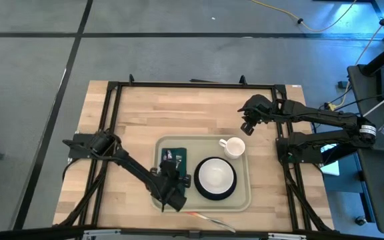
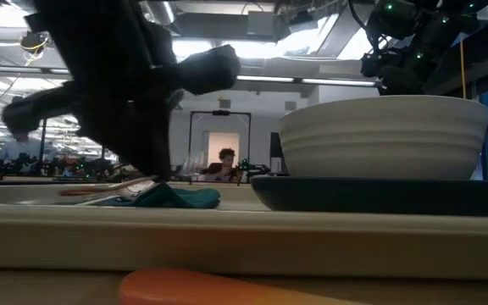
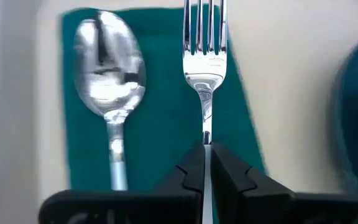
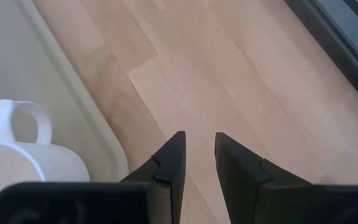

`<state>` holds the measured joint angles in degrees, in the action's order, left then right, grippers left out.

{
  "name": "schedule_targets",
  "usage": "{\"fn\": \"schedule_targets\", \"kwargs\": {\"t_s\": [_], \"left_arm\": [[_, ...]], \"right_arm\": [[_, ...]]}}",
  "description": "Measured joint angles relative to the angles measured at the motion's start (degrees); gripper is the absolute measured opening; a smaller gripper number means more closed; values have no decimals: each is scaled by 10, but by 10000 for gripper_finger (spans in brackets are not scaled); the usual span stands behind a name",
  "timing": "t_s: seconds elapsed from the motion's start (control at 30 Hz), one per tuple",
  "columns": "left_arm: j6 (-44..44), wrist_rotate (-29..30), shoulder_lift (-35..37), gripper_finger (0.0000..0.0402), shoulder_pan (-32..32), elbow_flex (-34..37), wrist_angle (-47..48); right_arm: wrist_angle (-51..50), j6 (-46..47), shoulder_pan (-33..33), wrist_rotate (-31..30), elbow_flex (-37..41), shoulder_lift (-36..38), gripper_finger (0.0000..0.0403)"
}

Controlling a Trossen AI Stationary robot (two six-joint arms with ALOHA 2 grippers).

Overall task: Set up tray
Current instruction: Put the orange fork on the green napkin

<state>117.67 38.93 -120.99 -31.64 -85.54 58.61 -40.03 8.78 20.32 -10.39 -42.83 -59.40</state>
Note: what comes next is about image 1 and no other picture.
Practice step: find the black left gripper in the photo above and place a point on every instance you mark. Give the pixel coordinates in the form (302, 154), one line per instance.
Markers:
(170, 181)

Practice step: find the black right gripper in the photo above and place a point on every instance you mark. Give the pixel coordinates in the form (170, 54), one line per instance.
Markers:
(260, 108)

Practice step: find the white mug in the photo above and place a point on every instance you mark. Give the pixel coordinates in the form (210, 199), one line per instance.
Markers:
(234, 147)

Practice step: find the beige plastic tray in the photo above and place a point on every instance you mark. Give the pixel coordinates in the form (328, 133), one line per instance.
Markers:
(205, 146)

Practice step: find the white ribbed bowl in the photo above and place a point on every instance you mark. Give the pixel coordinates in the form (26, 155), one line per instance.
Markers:
(216, 175)

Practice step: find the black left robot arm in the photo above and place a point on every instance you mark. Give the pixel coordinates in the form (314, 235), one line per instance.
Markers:
(135, 168)

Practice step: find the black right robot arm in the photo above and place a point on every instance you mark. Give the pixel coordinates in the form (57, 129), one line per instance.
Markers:
(318, 115)

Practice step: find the white paper sheet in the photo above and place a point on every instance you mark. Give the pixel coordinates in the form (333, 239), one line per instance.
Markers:
(332, 168)

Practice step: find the small blue box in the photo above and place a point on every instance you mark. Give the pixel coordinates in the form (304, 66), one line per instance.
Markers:
(342, 84)

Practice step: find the dark grey desk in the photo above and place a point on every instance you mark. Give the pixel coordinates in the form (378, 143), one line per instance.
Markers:
(368, 86)
(375, 200)

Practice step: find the black stand leg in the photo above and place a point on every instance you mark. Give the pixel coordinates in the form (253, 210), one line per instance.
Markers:
(383, 58)

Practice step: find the black caster wheel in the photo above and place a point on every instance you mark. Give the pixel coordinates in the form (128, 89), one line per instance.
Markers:
(361, 221)

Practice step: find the black aluminium table frame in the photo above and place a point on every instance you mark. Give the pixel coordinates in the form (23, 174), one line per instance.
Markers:
(195, 85)

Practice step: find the silver metal bracket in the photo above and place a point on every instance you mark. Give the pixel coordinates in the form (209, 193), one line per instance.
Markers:
(102, 234)
(287, 236)

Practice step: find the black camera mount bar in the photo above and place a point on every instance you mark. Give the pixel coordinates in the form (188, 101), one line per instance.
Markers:
(28, 235)

